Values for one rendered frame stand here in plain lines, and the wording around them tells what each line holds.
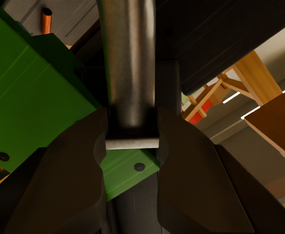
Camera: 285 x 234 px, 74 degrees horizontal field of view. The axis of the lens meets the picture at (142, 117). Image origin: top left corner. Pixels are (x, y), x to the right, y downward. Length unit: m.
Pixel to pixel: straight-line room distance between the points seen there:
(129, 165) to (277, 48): 9.83
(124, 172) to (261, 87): 0.85
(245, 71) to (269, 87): 0.12
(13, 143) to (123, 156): 0.10
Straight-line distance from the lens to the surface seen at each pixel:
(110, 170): 0.19
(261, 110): 0.73
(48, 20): 0.58
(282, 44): 10.03
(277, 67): 9.99
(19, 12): 0.55
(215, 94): 4.11
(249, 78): 0.95
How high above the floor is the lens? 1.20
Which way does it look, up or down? 6 degrees up
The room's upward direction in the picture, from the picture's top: 141 degrees clockwise
